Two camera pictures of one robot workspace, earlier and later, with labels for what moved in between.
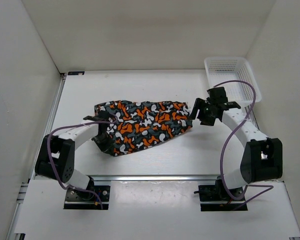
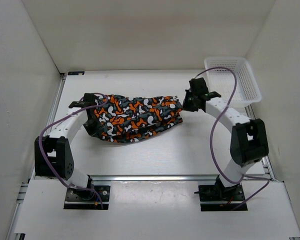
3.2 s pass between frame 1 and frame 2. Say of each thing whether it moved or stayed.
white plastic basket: stayed
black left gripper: moved
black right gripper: moved
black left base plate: stayed
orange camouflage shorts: moved
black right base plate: stayed
